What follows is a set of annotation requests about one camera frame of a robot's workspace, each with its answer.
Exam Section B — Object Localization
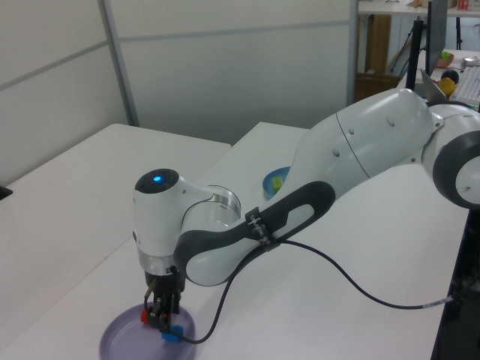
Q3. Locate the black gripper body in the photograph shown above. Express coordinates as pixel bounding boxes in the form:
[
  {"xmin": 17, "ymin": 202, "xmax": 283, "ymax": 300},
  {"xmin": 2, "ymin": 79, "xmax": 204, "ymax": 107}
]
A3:
[{"xmin": 145, "ymin": 272, "xmax": 185, "ymax": 299}]

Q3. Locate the blue block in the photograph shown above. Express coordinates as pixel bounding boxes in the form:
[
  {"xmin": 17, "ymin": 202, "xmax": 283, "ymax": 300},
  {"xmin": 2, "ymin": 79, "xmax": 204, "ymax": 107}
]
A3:
[{"xmin": 160, "ymin": 325, "xmax": 185, "ymax": 343}]

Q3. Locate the purple plate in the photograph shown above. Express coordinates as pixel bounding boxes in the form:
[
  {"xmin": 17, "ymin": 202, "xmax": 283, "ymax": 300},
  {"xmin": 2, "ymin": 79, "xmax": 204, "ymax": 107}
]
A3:
[{"xmin": 99, "ymin": 303, "xmax": 197, "ymax": 360}]

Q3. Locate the blue plate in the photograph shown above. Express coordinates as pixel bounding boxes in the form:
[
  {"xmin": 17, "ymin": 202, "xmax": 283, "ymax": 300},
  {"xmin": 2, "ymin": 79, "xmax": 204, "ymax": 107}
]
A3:
[{"xmin": 261, "ymin": 166, "xmax": 292, "ymax": 200}]

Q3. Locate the brown cardboard box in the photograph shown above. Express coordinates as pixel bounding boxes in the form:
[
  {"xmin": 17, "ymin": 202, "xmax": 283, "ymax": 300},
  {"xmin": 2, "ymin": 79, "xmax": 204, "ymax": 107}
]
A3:
[{"xmin": 354, "ymin": 73, "xmax": 401, "ymax": 103}]

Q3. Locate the wooden cabinet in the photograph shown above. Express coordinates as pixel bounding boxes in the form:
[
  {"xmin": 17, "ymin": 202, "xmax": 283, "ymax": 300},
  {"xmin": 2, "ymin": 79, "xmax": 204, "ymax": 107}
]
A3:
[{"xmin": 365, "ymin": 14, "xmax": 392, "ymax": 74}]

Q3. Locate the grey metal wedge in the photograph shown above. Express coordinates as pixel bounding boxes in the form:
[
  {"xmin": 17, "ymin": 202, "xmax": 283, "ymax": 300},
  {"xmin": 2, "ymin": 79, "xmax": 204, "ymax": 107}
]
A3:
[{"xmin": 419, "ymin": 69, "xmax": 449, "ymax": 104}]

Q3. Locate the black monitor stand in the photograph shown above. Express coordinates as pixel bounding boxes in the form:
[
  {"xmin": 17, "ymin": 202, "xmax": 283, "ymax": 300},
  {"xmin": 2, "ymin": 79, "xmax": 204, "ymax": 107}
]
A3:
[{"xmin": 406, "ymin": 17, "xmax": 428, "ymax": 92}]

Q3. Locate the yellow ball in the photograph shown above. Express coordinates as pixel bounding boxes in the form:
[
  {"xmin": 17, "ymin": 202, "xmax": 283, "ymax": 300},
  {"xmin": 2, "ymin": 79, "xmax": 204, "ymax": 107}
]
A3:
[{"xmin": 440, "ymin": 77, "xmax": 457, "ymax": 99}]

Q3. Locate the orange bowl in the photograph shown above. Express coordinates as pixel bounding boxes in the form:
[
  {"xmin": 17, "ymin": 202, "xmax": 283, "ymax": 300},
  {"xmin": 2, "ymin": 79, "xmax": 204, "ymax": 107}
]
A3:
[{"xmin": 433, "ymin": 51, "xmax": 455, "ymax": 70}]

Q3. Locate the white keyboard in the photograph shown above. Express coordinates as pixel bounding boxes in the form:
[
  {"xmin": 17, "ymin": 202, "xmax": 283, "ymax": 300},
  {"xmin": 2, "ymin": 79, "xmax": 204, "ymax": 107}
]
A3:
[{"xmin": 454, "ymin": 66, "xmax": 480, "ymax": 103}]

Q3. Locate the dark grey monitor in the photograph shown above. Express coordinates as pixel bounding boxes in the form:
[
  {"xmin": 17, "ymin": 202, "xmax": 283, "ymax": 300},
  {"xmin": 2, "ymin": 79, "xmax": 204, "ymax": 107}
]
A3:
[{"xmin": 426, "ymin": 0, "xmax": 449, "ymax": 78}]

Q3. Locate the black cable strap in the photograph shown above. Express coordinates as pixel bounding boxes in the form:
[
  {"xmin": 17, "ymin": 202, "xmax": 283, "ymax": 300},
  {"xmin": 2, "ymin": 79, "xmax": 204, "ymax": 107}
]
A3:
[{"xmin": 244, "ymin": 205, "xmax": 281, "ymax": 253}]

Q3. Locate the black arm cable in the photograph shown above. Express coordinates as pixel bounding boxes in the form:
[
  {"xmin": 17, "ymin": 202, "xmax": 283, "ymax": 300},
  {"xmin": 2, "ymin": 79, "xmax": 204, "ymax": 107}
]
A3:
[{"xmin": 175, "ymin": 239, "xmax": 457, "ymax": 345}]

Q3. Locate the grey partition post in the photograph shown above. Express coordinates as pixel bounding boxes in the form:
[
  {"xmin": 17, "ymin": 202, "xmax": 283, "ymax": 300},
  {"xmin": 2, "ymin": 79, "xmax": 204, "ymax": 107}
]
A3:
[
  {"xmin": 97, "ymin": 0, "xmax": 140, "ymax": 128},
  {"xmin": 347, "ymin": 0, "xmax": 362, "ymax": 107}
]

